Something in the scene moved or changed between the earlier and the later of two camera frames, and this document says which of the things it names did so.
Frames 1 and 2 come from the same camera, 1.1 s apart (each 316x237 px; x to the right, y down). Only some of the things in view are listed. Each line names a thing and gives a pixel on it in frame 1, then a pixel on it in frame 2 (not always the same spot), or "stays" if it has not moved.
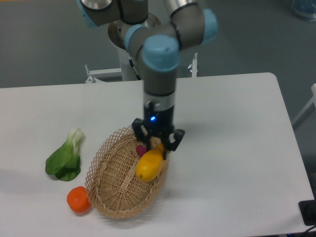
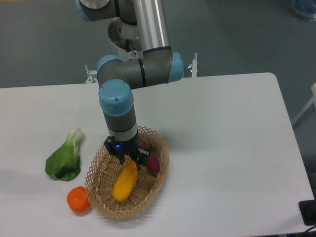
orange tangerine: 78,200 stays
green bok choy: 65,162 stays
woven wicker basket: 111,181 stays
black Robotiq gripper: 158,124 to 131,147
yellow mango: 149,163 to 125,181
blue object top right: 306,9 stays
